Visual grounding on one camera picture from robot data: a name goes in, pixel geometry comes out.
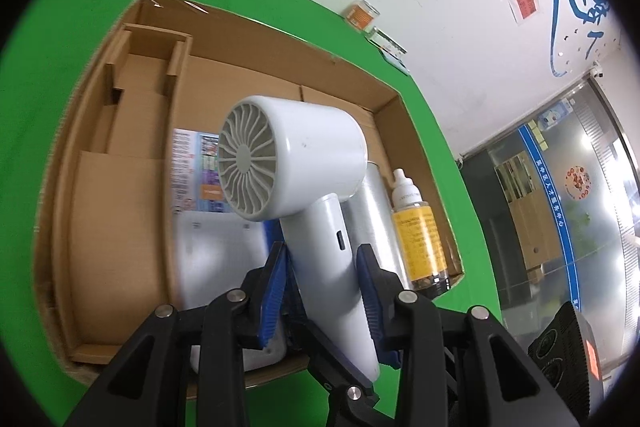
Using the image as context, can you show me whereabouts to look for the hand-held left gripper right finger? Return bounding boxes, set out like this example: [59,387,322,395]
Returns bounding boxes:
[356,243,582,427]

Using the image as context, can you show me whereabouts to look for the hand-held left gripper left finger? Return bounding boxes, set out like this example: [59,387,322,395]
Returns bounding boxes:
[65,241,291,427]

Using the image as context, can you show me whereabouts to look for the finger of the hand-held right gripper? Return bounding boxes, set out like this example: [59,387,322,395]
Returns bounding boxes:
[284,316,382,427]

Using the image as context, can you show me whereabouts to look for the white plastic device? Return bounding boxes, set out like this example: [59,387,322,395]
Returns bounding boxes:
[172,209,289,370]

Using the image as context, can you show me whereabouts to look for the yellow label bottle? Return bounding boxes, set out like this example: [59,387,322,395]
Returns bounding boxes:
[390,168,452,300]

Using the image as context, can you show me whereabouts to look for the colourful printed toy box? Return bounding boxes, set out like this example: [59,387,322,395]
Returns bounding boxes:
[171,129,223,215]

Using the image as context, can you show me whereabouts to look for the white hair dryer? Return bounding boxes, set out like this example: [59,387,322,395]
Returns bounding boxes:
[216,96,381,383]

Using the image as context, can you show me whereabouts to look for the large cardboard box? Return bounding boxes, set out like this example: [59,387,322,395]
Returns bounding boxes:
[32,0,466,388]

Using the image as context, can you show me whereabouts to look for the glass door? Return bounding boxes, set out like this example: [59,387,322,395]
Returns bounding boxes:
[457,74,640,358]

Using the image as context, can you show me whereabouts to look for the green felt mat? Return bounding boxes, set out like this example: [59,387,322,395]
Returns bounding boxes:
[0,0,503,427]

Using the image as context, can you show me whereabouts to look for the small flat white packet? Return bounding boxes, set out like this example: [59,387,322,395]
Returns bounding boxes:
[382,52,412,74]

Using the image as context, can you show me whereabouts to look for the orange label glass jar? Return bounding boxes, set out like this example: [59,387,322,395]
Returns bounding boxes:
[342,0,381,34]

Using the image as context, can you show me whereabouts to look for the red wall sign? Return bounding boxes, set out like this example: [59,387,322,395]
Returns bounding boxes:
[502,0,544,26]

